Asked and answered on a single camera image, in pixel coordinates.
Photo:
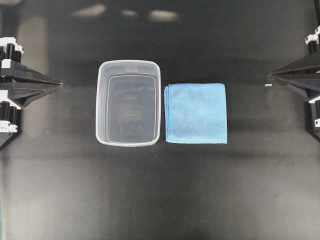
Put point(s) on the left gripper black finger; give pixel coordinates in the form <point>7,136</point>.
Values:
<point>22,72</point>
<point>24,94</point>

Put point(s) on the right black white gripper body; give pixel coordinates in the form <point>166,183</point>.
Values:
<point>313,42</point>

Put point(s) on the clear plastic container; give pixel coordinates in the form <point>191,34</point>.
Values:
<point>128,103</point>

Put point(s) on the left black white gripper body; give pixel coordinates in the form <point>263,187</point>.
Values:
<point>10,111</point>

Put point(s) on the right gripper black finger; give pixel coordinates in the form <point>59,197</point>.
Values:
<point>306,67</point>
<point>306,87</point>

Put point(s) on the blue folded towel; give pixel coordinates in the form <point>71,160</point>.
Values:
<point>196,113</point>

